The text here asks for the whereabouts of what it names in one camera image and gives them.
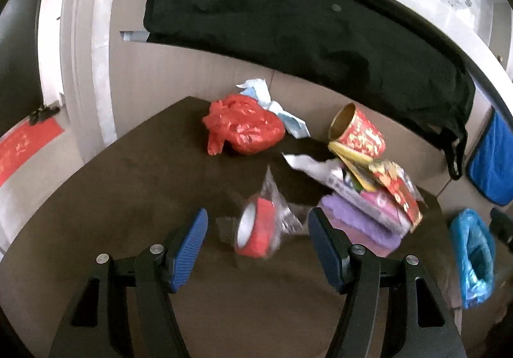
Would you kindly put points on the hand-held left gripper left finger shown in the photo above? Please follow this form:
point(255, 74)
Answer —
point(188, 249)

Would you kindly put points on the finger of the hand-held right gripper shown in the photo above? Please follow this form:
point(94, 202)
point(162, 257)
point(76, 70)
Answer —
point(503, 227)

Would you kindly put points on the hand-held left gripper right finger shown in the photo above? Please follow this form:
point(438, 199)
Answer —
point(326, 249)

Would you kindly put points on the purple sponge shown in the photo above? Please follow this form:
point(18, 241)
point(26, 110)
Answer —
point(360, 223)

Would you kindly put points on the blue trash bag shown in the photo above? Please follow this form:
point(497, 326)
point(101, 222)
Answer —
point(465, 261)

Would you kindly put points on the red tape roll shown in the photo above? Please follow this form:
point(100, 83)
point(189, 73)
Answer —
point(282, 213)
point(260, 229)

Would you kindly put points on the pink printed tissue packet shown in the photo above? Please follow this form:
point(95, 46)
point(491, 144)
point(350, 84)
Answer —
point(376, 201)

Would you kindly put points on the blue hanging cloth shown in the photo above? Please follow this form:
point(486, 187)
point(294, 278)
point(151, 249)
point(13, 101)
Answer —
point(495, 161)

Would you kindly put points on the white crumpled wrapper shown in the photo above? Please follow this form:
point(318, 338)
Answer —
point(312, 167)

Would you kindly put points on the red gold printed envelope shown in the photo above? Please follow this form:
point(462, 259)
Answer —
point(400, 189)

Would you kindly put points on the yellow wrapper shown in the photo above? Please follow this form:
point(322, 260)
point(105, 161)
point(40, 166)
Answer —
point(348, 153)

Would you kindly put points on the red gold paper cup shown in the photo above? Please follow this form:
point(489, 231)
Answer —
point(360, 133)

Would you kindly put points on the red plastic bag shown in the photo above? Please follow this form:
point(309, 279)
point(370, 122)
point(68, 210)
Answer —
point(248, 125)

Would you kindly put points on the crumpled white blue tissue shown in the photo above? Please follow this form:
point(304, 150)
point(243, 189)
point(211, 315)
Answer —
point(260, 91)

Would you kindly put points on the red paper banner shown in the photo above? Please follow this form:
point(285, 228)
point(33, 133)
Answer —
point(24, 149)

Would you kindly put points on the black clip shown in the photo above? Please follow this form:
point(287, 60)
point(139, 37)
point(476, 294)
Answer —
point(42, 113)

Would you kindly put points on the grey metal bar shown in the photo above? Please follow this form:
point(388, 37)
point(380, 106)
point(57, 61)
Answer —
point(134, 36)

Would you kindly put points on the black hanging cloth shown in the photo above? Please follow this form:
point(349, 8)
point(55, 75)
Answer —
point(280, 29)

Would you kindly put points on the black refrigerator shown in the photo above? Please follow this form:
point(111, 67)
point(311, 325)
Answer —
point(20, 41)

